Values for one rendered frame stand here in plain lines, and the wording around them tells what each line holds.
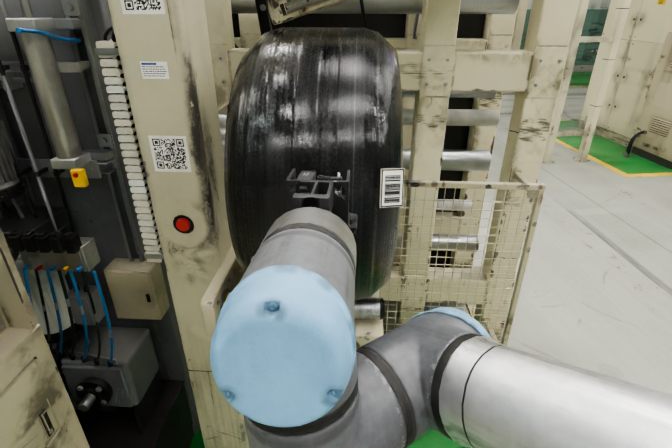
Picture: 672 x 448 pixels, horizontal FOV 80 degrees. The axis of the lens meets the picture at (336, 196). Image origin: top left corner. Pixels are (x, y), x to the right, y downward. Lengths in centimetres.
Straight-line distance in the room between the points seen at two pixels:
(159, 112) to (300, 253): 60
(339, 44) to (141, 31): 35
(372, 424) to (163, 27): 69
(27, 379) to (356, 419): 82
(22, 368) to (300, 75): 78
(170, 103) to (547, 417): 74
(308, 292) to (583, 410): 18
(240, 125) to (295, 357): 45
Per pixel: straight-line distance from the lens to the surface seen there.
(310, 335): 25
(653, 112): 539
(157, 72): 83
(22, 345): 104
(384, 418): 37
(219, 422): 135
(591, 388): 32
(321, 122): 62
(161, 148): 87
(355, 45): 71
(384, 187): 61
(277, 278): 26
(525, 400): 33
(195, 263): 97
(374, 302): 88
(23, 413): 108
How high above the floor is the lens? 149
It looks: 25 degrees down
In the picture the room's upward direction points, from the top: straight up
